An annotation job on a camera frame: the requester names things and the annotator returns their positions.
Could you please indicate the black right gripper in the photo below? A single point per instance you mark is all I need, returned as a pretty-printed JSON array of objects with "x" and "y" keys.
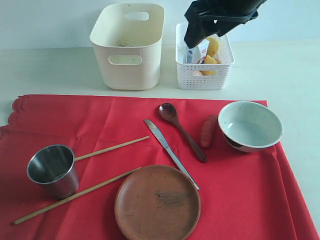
[{"x": 208, "y": 17}]

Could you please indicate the yellow lemon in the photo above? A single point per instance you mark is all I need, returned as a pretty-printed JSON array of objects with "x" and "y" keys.
[{"x": 213, "y": 46}]

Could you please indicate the small milk carton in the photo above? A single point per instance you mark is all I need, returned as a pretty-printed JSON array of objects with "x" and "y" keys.
[{"x": 197, "y": 54}]

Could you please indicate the yellow cheese wedge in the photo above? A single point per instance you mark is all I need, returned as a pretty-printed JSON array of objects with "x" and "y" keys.
[{"x": 209, "y": 61}]

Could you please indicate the orange fried nugget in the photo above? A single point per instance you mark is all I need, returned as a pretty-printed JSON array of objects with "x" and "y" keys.
[{"x": 217, "y": 61}]

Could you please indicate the red sausage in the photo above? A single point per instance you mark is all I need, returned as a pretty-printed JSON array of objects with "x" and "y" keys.
[{"x": 207, "y": 130}]

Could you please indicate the brown egg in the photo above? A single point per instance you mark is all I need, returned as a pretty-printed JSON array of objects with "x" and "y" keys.
[{"x": 197, "y": 73}]

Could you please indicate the white perforated plastic basket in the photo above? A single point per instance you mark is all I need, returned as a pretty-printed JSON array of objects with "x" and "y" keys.
[{"x": 185, "y": 71}]

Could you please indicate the cream plastic bin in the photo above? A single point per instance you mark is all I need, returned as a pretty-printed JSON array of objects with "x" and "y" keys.
[{"x": 127, "y": 43}]

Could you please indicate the dark wooden spoon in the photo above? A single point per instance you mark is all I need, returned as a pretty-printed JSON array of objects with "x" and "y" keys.
[{"x": 169, "y": 113}]

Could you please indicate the white ceramic bowl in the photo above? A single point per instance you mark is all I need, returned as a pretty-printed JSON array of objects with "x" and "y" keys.
[{"x": 249, "y": 126}]

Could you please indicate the steel table knife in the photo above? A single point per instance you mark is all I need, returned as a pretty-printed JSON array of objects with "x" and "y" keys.
[{"x": 163, "y": 142}]

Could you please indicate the upper wooden chopstick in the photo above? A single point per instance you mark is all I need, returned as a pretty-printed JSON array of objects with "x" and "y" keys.
[{"x": 111, "y": 148}]

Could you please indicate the wooden chopstick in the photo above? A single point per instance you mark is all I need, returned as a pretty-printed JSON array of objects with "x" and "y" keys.
[
  {"x": 111, "y": 148},
  {"x": 72, "y": 197}
]

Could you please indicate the brown wooden plate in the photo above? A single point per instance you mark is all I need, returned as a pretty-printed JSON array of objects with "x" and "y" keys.
[{"x": 157, "y": 202}]

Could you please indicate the red tablecloth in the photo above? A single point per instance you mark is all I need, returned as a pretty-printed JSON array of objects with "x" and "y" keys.
[{"x": 243, "y": 196}]

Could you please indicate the stainless steel cup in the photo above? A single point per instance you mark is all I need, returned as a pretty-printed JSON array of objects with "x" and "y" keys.
[{"x": 53, "y": 168}]

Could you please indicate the lower wooden chopstick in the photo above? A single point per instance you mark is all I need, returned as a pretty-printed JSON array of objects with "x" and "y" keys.
[{"x": 72, "y": 197}]

